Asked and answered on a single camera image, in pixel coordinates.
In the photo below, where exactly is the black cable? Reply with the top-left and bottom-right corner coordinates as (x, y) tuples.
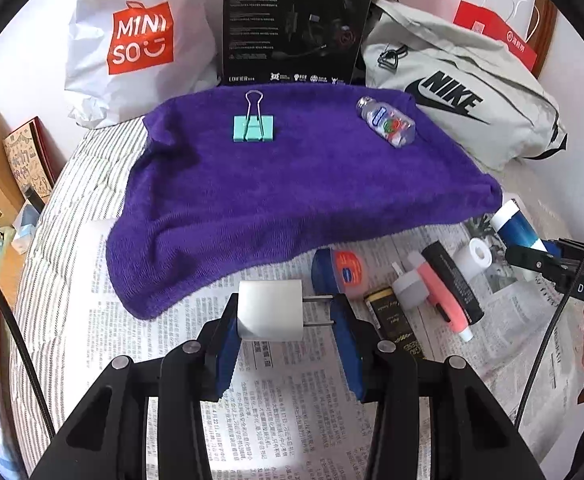
(0, 249), (56, 438)
(514, 200), (584, 428)

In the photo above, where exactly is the patterned brown card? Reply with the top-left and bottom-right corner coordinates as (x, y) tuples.
(2, 116), (57, 201)

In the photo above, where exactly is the white charger plug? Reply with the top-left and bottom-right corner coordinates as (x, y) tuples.
(237, 280), (333, 343)

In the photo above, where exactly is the red paper bag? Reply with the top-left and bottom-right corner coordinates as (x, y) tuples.
(453, 0), (540, 77)

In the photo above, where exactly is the clear plastic bottle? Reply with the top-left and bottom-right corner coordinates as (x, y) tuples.
(356, 95), (417, 150)

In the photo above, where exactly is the black rectangular stick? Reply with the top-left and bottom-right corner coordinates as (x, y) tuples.
(421, 240), (486, 325)

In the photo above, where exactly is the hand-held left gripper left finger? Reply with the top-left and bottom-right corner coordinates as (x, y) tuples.
(30, 294), (245, 480)

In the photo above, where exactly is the black and gold tube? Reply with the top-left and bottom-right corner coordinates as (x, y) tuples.
(363, 287), (427, 361)

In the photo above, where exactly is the small jar with blue lid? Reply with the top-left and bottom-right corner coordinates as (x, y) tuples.
(311, 249), (369, 302)

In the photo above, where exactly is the purple towel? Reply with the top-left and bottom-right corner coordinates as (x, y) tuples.
(106, 85), (504, 320)

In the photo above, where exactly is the grey drawstring bag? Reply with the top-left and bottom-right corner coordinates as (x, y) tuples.
(361, 0), (569, 172)

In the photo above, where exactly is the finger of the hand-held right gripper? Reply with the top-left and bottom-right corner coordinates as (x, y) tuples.
(504, 246), (573, 286)
(542, 239), (584, 262)

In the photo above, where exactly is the green binder clip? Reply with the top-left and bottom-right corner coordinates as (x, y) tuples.
(233, 90), (275, 143)

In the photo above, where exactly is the white tape roll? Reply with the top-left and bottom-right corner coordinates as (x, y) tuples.
(453, 237), (495, 276)

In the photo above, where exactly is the white shopping bag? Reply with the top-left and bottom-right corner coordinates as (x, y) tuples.
(64, 0), (225, 128)

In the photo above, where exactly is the blue and white bottle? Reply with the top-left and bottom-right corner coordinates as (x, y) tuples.
(489, 200), (550, 281)

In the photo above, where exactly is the newspaper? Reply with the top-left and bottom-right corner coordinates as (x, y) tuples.
(72, 210), (584, 480)

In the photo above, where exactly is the light blue packet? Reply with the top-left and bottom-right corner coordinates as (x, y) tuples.
(10, 200), (43, 255)

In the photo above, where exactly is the brown wooden frame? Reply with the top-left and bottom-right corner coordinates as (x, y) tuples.
(532, 0), (559, 78)

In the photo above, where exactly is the black product box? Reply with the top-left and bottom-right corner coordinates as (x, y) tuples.
(219, 0), (377, 86)

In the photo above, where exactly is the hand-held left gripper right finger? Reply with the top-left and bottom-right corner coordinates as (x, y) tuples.
(329, 294), (548, 480)

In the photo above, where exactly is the pink tube with white ends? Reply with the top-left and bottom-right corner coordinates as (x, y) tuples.
(407, 252), (474, 343)

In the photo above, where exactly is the grey and white adapter plug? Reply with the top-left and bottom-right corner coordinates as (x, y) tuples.
(391, 262), (430, 307)

